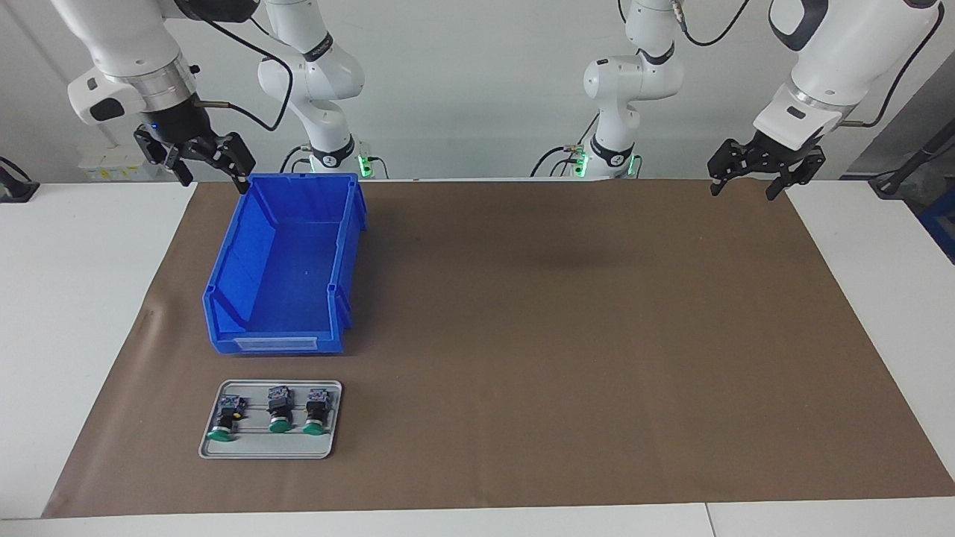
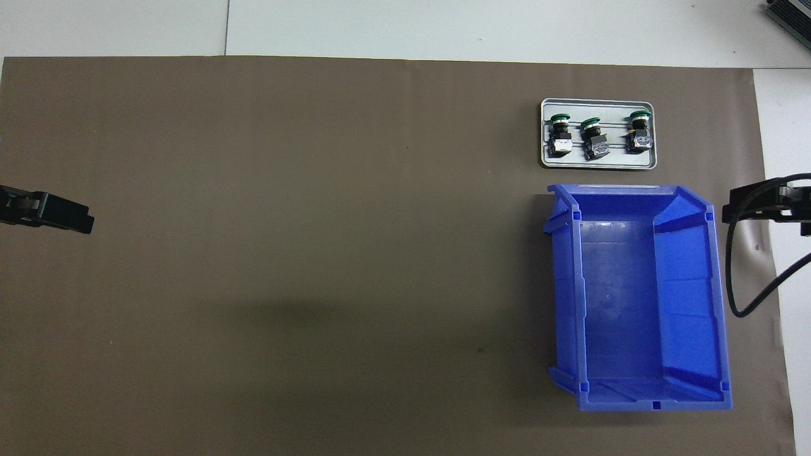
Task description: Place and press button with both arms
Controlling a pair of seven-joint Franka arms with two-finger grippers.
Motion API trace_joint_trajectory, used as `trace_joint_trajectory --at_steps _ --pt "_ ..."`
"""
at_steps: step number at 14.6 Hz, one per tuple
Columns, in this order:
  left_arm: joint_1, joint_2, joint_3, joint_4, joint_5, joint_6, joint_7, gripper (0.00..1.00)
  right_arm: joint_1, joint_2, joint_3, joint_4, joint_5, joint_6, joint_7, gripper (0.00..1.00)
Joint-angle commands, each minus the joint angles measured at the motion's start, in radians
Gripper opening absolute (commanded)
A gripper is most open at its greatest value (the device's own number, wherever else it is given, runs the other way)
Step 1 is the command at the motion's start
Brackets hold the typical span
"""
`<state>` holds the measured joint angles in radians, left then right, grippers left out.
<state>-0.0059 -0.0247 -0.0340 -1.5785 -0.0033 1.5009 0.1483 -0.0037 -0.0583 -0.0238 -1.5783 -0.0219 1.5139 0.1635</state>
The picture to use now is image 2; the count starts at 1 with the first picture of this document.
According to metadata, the grey metal tray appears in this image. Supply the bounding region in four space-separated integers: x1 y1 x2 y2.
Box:
540 97 658 170

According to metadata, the green push button switch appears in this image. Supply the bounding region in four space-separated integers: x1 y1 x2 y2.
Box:
581 118 610 161

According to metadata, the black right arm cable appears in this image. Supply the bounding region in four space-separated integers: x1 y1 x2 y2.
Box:
724 174 811 319

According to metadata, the blue plastic storage bin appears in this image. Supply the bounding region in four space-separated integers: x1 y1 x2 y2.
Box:
543 184 733 412

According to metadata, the green push button blue label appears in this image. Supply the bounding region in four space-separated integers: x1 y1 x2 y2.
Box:
626 110 653 154

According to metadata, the grey ribbed metal device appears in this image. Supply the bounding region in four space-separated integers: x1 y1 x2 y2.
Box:
763 0 811 40

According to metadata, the brown paper table mat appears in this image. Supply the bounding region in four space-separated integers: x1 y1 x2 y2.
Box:
0 56 798 456

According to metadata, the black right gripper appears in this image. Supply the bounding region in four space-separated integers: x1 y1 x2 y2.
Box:
722 179 811 238

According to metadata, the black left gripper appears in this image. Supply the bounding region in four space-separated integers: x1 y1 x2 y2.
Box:
0 185 96 235

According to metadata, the green push button white label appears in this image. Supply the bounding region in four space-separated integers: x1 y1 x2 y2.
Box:
548 112 574 157

